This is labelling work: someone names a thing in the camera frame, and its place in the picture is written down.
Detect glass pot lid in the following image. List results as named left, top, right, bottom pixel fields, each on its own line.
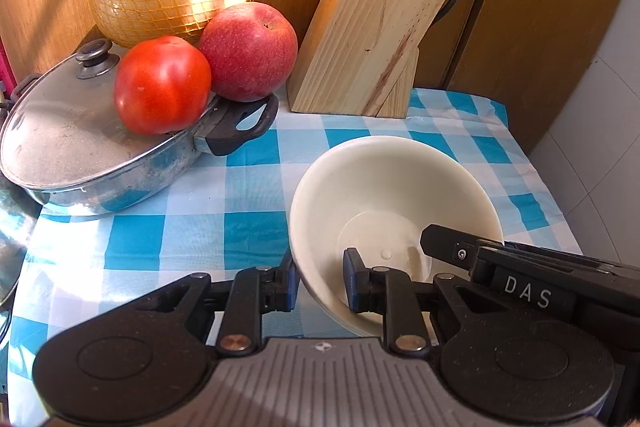
left=0, top=39, right=221, bottom=192

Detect black scissors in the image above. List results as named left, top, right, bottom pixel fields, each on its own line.
left=432, top=0, right=462, bottom=25

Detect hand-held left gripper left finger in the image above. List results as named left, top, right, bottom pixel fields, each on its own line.
left=132, top=251, right=302, bottom=355

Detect wooden knife block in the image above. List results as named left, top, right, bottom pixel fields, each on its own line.
left=287, top=0, right=452, bottom=118

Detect red box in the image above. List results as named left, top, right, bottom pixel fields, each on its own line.
left=0, top=39, right=13, bottom=95

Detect steel pot black handles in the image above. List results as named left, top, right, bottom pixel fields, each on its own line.
left=0, top=94, right=280, bottom=216

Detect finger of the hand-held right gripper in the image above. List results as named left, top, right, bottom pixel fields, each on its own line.
left=420, top=224, right=506, bottom=275

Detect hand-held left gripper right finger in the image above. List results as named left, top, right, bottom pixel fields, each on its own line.
left=343, top=247, right=511, bottom=355

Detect blue checked tablecloth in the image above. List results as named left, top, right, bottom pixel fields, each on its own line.
left=0, top=88, right=583, bottom=427

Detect steel kettle black handle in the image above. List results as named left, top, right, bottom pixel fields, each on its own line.
left=0, top=187, right=38, bottom=308

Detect red apple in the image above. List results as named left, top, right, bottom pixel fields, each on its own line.
left=198, top=3, right=299, bottom=102

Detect red tomato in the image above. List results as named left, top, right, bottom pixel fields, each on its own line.
left=113, top=36, right=213, bottom=136

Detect cream bowl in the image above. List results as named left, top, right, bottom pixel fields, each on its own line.
left=290, top=136, right=505, bottom=339

